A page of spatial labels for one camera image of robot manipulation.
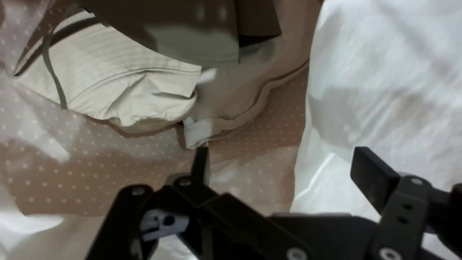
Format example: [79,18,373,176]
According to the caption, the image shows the pale green hat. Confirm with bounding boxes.
[13,11,203,135]

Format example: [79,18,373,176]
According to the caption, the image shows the white cloth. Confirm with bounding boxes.
[290,0,462,260]

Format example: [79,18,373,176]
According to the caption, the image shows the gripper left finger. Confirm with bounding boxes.
[86,146,315,260]

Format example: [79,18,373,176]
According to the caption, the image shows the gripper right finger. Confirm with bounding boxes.
[349,146,462,260]

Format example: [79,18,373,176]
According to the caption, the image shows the dark brown hat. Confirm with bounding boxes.
[77,0,283,69]

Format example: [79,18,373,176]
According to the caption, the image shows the basket with dotted fabric lining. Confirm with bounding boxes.
[0,0,311,260]

